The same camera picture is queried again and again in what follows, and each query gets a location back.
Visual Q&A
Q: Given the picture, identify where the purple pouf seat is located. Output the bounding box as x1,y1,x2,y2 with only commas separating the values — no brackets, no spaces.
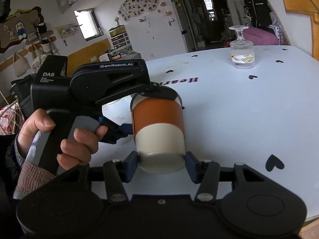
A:
243,27,280,45

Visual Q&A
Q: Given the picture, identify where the person's left hand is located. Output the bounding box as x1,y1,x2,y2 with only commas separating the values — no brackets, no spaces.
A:
14,109,108,170

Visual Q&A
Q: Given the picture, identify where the clear upturned stemmed glass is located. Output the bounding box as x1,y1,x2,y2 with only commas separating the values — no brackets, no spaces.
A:
229,25,255,70

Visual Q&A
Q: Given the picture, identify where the white small appliance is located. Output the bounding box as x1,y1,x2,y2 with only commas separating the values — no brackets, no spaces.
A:
99,53,111,62

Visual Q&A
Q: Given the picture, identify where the cloud shaped photo board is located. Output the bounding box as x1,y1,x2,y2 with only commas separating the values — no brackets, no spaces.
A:
118,0,160,22

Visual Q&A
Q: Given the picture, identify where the brown wall pin board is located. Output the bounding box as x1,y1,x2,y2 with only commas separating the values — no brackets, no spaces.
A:
1,7,44,53

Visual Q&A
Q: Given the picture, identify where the cream cup with brown sleeve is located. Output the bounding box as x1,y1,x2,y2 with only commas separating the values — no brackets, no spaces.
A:
130,93,185,174

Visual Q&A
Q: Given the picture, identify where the small drawer organiser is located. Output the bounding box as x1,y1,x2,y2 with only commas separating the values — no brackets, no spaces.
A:
109,25,131,49

